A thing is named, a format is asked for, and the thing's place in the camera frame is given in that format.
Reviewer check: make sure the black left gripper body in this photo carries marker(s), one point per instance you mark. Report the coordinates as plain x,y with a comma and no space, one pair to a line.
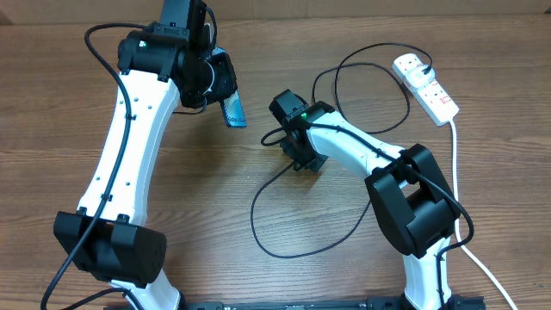
224,78

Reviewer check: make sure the blue Samsung Galaxy smartphone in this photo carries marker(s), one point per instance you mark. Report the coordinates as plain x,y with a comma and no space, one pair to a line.
233,112

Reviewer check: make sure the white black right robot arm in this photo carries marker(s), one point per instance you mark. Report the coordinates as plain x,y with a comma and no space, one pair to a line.
413,204

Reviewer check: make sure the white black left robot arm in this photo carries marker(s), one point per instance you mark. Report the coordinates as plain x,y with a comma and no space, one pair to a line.
173,66

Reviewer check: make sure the white charger plug adapter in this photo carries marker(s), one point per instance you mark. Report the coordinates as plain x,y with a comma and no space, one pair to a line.
419,77

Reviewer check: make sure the white power extension strip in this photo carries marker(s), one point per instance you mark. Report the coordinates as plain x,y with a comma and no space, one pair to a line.
433,98

